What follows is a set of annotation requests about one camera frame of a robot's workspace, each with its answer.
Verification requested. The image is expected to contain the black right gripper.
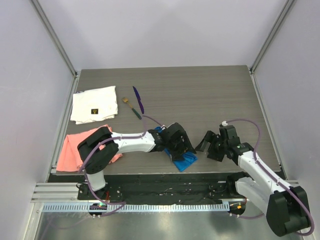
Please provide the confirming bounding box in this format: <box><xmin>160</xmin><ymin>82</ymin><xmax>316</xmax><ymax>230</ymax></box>
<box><xmin>195</xmin><ymin>130</ymin><xmax>228</xmax><ymax>162</ymax></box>

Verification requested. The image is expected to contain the purple plastic knife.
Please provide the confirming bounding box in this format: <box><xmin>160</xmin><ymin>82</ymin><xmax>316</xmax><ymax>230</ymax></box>
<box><xmin>132</xmin><ymin>86</ymin><xmax>145</xmax><ymax>114</ymax></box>

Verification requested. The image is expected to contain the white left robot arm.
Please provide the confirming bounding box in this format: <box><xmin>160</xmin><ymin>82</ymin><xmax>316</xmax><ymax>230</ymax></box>
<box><xmin>77</xmin><ymin>122</ymin><xmax>197</xmax><ymax>200</ymax></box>

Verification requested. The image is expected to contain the green handled gold fork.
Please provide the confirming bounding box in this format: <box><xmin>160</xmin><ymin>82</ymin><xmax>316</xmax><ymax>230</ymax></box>
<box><xmin>122</xmin><ymin>97</ymin><xmax>142</xmax><ymax>120</ymax></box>

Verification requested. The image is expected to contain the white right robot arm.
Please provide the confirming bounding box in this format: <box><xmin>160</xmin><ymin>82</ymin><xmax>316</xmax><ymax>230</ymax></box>
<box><xmin>195</xmin><ymin>124</ymin><xmax>315</xmax><ymax>237</ymax></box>

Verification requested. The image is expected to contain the blue cloth napkin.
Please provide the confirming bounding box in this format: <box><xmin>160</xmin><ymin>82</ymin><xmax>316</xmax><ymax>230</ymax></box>
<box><xmin>153</xmin><ymin>126</ymin><xmax>199</xmax><ymax>173</ymax></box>

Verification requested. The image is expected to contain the white folded cloth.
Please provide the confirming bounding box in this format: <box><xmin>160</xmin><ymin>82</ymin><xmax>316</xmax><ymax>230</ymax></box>
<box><xmin>70</xmin><ymin>85</ymin><xmax>118</xmax><ymax>125</ymax></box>

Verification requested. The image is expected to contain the right aluminium frame post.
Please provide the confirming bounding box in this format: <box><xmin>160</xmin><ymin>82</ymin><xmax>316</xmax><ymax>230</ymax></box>
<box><xmin>249</xmin><ymin>0</ymin><xmax>297</xmax><ymax>74</ymax></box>

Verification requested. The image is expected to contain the horizontal aluminium frame rail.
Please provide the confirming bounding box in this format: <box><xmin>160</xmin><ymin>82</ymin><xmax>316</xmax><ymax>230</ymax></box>
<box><xmin>31</xmin><ymin>179</ymin><xmax>306</xmax><ymax>203</ymax></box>

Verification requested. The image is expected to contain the slotted cable duct rail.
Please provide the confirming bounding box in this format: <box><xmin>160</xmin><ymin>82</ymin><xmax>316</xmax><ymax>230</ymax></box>
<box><xmin>42</xmin><ymin>202</ymin><xmax>230</xmax><ymax>213</ymax></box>

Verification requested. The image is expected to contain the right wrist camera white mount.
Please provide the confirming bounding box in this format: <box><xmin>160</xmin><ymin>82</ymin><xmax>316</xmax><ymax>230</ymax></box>
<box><xmin>221</xmin><ymin>121</ymin><xmax>229</xmax><ymax>127</ymax></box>

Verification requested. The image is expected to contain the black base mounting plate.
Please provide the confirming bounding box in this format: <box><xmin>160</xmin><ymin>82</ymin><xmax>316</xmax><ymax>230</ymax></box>
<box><xmin>48</xmin><ymin>172</ymin><xmax>256</xmax><ymax>201</ymax></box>

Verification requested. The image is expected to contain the left aluminium frame post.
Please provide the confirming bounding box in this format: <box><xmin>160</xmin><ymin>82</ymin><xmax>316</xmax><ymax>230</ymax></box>
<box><xmin>29</xmin><ymin>0</ymin><xmax>77</xmax><ymax>78</ymax></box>

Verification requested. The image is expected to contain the aluminium frame post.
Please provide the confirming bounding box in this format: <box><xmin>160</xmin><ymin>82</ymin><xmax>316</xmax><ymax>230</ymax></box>
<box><xmin>249</xmin><ymin>0</ymin><xmax>297</xmax><ymax>74</ymax></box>
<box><xmin>29</xmin><ymin>0</ymin><xmax>77</xmax><ymax>78</ymax></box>

